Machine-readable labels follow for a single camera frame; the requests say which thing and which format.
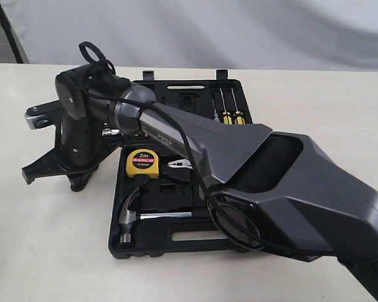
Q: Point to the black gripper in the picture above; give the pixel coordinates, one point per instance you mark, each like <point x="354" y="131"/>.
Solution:
<point x="50" y="164"/>

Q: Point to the black adjustable wrench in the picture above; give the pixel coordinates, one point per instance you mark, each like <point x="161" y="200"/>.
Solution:
<point x="110" y="132"/>

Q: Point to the claw hammer black handle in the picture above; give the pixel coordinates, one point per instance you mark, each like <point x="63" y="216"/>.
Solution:
<point x="129" y="216"/>

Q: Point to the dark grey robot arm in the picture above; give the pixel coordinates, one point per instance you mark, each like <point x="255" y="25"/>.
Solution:
<point x="265" y="189"/>

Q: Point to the black plastic tool case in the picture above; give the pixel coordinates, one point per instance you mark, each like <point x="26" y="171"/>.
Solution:
<point x="175" y="189"/>

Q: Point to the yellow measuring tape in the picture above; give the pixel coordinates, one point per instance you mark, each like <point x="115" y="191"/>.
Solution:
<point x="143" y="162"/>

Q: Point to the yellow screwdriver left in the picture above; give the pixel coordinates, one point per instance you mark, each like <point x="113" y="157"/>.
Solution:
<point x="227" y="118"/>

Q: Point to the yellow screwdriver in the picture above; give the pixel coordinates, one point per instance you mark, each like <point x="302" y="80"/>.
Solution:
<point x="227" y="118"/>
<point x="238" y="115"/>

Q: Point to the black metal stand pole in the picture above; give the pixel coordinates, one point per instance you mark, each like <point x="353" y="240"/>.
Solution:
<point x="7" y="29"/>

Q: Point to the yellow screwdriver right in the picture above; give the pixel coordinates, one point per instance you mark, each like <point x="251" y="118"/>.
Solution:
<point x="238" y="115"/>

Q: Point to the white backdrop cloth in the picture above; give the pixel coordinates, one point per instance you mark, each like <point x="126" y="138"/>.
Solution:
<point x="297" y="35"/>

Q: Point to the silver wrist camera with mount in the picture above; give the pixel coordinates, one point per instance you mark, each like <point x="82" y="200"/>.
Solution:
<point x="43" y="115"/>

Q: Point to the orange handled pliers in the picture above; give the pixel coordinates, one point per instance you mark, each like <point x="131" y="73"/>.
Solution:
<point x="179" y="164"/>

